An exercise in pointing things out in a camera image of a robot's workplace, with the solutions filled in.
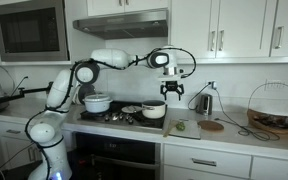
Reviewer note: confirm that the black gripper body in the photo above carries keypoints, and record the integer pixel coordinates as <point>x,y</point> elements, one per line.
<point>172,85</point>

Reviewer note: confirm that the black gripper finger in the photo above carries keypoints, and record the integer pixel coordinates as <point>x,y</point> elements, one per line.
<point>180,92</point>
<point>164,92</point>

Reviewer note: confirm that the wooden spatula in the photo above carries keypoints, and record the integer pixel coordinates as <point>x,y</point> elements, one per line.
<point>169,129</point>

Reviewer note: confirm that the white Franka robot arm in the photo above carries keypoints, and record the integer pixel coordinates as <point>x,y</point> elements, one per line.
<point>59,90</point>

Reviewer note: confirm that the grey chopping board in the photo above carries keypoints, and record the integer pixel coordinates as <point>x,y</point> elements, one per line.
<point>192,131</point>

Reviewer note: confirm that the white dutch oven pot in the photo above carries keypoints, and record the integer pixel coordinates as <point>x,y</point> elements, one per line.
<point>97,106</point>

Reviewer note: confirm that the dark basket contents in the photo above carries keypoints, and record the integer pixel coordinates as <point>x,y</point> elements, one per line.
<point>277,120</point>

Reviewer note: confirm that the steel electric kettle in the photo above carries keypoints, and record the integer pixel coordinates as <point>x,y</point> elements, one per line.
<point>204,105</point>

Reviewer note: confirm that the black gas cooktop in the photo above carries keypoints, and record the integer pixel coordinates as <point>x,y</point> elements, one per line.
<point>152,124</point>

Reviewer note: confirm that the green pepper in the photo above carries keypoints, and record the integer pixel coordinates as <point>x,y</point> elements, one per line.
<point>180,126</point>

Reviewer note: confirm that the small white saucepan lid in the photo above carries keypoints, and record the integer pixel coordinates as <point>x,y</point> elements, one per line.
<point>129,110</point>

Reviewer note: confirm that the steel cooktop knob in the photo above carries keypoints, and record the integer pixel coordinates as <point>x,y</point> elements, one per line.
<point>114,116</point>
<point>122,116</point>
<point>130,120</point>
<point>107,117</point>

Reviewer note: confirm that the round wooden trivet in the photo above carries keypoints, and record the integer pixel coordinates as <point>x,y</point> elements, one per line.
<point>210,126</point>

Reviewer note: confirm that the white drawer front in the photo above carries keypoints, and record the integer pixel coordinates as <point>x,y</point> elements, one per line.
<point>270,170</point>
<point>184,175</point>
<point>180,156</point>
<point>25,131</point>

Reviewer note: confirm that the white dutch oven lid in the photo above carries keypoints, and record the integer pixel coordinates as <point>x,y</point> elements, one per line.
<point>98,98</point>

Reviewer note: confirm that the steel range hood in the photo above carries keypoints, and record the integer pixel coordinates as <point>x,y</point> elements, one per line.
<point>124,25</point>

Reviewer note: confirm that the steel built-in microwave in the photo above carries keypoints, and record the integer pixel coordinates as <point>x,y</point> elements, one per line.
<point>30,30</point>

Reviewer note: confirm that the white base cabinet door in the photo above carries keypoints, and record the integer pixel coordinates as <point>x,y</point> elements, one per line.
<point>14,151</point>

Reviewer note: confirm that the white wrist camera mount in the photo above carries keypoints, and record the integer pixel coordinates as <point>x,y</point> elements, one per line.
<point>170,77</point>

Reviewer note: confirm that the white wall outlet with plugs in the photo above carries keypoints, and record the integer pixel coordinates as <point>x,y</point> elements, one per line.
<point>212,85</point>

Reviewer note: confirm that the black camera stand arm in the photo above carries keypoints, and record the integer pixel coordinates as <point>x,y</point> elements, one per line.
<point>37,89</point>

